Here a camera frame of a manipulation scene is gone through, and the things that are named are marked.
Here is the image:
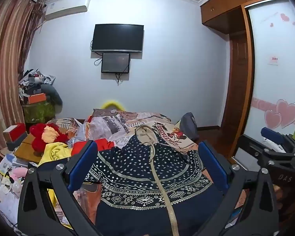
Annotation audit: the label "orange box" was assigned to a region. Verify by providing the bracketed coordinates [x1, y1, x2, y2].
[27, 93, 47, 105]

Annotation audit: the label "wooden wardrobe cabinet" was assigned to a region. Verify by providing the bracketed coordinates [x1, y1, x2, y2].
[200, 0, 295, 33]

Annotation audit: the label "wooden board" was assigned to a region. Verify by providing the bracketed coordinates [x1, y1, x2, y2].
[14, 134, 48, 164]

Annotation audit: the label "white plastic bags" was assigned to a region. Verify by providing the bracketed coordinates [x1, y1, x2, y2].
[0, 172, 23, 218]

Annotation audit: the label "pink plush toy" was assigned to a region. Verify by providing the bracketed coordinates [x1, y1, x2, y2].
[9, 167, 29, 180]

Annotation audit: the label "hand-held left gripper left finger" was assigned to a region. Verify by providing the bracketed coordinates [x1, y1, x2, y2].
[17, 140, 106, 236]

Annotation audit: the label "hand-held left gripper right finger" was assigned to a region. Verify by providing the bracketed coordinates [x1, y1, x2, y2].
[198, 140, 279, 236]

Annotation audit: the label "white air conditioner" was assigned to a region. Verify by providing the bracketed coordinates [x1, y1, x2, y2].
[45, 0, 90, 20]

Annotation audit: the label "red and white box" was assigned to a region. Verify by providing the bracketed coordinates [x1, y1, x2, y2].
[3, 123, 27, 143]

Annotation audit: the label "striped brown curtain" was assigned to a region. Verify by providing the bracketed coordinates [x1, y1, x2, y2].
[0, 0, 46, 158]

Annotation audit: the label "large black wall television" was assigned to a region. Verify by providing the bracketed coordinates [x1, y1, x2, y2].
[91, 24, 145, 53]

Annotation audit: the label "small black wall monitor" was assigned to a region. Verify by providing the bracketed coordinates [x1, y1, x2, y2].
[101, 53, 131, 74]

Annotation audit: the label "dark grey garment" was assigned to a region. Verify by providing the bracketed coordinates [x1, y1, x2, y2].
[41, 85, 63, 115]

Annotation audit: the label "navy bag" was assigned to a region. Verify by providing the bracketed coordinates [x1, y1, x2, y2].
[179, 112, 200, 142]

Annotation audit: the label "navy patterned hoodie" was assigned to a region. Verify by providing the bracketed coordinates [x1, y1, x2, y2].
[87, 125, 227, 236]

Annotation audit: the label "printed bed blanket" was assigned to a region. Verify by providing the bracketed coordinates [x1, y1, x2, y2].
[47, 108, 244, 227]

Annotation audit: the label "pile of clutter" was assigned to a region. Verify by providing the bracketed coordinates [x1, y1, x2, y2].
[18, 68, 56, 96]

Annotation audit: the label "black monitor cable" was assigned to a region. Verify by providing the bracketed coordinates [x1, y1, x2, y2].
[115, 72, 129, 86]

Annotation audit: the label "yellow garment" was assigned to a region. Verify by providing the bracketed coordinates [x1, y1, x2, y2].
[38, 142, 73, 230]

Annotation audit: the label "yellow round object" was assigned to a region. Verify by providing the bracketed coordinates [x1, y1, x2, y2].
[101, 100, 125, 110]

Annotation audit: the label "red plush toy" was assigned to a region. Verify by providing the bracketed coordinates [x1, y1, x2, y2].
[29, 123, 70, 153]

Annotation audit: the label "stack of papers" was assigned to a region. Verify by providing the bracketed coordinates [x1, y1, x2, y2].
[0, 152, 23, 175]

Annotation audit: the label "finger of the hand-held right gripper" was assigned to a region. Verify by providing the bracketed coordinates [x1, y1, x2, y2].
[235, 135, 295, 171]
[261, 127, 295, 151]

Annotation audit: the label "red garment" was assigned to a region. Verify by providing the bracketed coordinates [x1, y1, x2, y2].
[71, 139, 116, 157]

